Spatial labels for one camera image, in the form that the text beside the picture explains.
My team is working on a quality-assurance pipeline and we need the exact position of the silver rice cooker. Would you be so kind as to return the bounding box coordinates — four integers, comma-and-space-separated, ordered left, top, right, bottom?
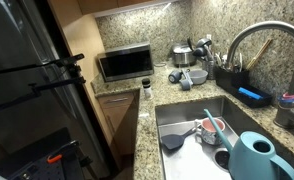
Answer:
171, 42, 198, 68

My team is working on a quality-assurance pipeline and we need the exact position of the grey ladle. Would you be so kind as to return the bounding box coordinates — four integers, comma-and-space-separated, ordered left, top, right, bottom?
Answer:
195, 37, 213, 50

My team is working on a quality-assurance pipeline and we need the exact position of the orange clip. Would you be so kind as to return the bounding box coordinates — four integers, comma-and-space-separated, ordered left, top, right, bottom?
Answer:
46, 153, 64, 165

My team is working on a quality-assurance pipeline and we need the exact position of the grey measuring cup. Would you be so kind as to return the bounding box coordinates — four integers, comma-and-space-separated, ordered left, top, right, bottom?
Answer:
179, 68, 195, 92
167, 69, 184, 85

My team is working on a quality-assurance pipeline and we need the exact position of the stainless steel microwave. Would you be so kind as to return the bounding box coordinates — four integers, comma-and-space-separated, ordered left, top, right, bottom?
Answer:
96, 41, 155, 83

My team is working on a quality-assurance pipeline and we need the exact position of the brushed steel gooseneck faucet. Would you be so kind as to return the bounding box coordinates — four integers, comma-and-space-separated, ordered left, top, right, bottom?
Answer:
224, 20, 294, 131

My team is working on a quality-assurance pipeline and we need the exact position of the black ladle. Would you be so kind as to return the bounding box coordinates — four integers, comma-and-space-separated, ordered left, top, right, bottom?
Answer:
191, 47, 209, 58

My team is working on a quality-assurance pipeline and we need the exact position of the black sink caddy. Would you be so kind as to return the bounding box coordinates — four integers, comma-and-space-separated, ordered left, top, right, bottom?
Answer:
213, 64, 274, 109

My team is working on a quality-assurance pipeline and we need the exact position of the grey bowl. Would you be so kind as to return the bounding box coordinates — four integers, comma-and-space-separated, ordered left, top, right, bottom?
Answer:
186, 69, 209, 86

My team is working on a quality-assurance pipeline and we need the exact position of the wooden upper cabinet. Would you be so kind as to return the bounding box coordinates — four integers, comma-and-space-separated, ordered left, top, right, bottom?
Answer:
76, 0, 180, 18

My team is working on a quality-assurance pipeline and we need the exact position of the stainless steel sink basin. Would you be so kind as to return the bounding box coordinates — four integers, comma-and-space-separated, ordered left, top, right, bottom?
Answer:
154, 95, 294, 180

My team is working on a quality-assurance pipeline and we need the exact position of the wooden drawer front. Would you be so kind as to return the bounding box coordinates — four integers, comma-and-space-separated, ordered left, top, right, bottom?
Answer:
97, 91, 137, 110

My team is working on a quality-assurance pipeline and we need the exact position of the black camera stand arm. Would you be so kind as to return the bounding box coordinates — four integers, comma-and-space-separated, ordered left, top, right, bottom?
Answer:
0, 53, 86, 78
0, 76, 87, 116

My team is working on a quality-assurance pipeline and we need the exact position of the wooden base cabinet door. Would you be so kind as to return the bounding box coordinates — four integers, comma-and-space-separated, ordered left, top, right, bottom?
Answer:
101, 103, 137, 158

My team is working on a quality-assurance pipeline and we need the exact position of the tall wooden side panel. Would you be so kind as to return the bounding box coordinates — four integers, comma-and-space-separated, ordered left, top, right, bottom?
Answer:
48, 0, 114, 145

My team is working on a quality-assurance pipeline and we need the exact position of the blue sponge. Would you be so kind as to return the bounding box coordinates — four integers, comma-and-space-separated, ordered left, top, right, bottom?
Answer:
237, 86, 265, 101

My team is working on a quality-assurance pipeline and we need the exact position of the dark steel refrigerator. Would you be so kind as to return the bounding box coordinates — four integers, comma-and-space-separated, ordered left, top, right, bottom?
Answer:
0, 0, 112, 180

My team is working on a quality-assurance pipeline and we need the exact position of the wooden chopstick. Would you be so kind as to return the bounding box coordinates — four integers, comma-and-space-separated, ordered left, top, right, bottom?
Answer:
246, 38, 274, 71

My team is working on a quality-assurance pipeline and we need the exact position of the dark grey spatula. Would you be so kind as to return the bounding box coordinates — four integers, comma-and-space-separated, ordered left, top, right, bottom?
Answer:
160, 127, 197, 151

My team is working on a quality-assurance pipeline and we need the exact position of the teal watering can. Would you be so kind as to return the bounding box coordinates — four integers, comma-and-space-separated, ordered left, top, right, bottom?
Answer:
203, 108, 294, 180

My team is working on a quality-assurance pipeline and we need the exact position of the pepper grinder black top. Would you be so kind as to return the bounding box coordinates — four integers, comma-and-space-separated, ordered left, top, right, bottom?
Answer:
140, 77, 153, 100

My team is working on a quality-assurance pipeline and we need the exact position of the patterned mug pink inside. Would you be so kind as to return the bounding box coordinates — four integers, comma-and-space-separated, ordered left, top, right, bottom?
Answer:
193, 117, 227, 146

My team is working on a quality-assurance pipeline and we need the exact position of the black perforated cart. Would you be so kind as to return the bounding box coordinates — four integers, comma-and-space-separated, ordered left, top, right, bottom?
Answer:
0, 127, 89, 180

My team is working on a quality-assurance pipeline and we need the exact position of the blue rubber band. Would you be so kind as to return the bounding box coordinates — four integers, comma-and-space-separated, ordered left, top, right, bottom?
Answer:
277, 96, 294, 103

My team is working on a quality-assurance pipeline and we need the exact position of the perforated metal utensil holder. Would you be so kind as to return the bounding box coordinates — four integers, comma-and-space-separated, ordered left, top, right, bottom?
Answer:
201, 59, 217, 81

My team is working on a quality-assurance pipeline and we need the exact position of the metal drawer handle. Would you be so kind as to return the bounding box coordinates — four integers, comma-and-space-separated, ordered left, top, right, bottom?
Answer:
106, 96, 130, 103

